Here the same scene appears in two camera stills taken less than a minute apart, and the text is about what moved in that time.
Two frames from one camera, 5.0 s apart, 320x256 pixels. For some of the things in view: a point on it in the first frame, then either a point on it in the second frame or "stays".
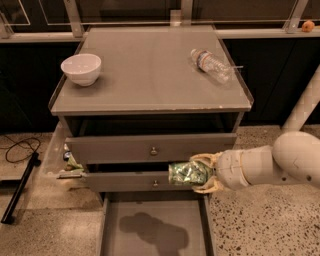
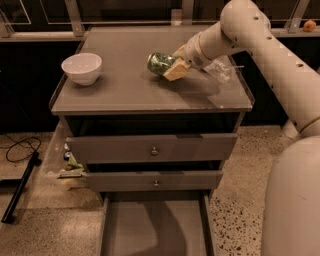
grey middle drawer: x=133 y=181 stays
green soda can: x=188 y=173 to x=158 y=63
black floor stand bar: x=11 y=209 stays
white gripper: x=230 y=170 to x=193 y=54
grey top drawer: x=124 y=148 stays
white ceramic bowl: x=81 y=69 stays
